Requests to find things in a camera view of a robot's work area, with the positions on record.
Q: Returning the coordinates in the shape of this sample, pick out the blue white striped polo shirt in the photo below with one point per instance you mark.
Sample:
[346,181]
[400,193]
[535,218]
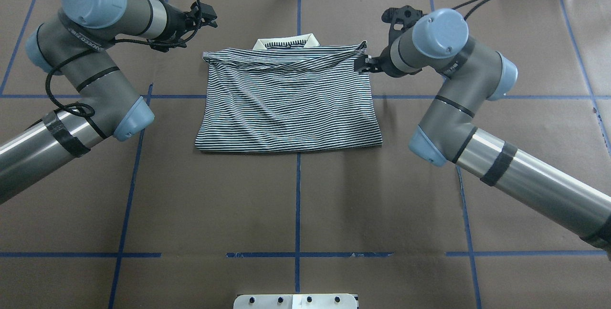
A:
[287,95]

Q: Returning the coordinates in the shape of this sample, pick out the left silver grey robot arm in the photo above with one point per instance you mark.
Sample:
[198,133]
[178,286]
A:
[93,99]

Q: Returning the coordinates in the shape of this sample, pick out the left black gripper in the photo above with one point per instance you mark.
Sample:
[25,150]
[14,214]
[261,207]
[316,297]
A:
[178,18]

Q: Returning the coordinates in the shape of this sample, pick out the white metal base plate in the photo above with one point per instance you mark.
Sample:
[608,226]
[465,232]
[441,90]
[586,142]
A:
[297,301]

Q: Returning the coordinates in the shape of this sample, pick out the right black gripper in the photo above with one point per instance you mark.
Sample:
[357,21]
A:
[384,65]

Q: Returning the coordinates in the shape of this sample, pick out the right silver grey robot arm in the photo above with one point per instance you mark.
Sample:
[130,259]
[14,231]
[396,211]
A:
[475,74]

